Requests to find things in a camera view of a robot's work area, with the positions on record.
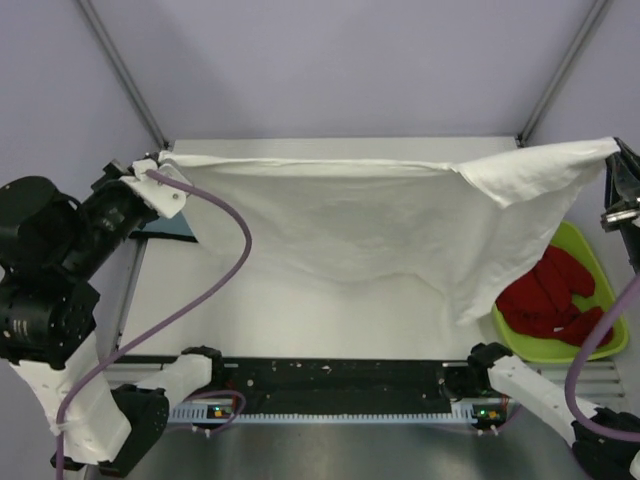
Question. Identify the lime green plastic basket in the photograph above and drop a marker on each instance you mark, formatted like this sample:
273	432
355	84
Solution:
569	238

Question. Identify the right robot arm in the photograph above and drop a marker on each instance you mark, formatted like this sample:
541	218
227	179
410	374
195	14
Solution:
605	443

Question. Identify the folded blue t shirt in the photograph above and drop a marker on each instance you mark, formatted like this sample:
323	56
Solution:
175	228

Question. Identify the red t shirt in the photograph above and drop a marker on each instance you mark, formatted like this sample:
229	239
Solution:
540	303

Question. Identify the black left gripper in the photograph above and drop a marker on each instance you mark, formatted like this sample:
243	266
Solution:
114	170

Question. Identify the aluminium frame post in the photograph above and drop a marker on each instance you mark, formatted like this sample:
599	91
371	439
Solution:
120	70
579	43

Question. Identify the aluminium frame post right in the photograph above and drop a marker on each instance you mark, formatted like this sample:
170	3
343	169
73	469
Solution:
579	43

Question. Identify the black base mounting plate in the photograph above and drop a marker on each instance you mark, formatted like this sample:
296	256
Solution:
339	386

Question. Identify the white t shirt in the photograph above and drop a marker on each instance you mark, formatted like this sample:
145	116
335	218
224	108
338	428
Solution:
467	224

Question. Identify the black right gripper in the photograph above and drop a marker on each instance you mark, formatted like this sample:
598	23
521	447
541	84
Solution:
621	185

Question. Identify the aluminium frame post left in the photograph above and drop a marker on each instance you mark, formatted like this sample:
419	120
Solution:
120	70

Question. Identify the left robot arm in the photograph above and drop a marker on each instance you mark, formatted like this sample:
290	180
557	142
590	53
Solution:
51	246

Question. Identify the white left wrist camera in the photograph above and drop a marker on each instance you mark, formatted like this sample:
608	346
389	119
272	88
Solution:
165	200

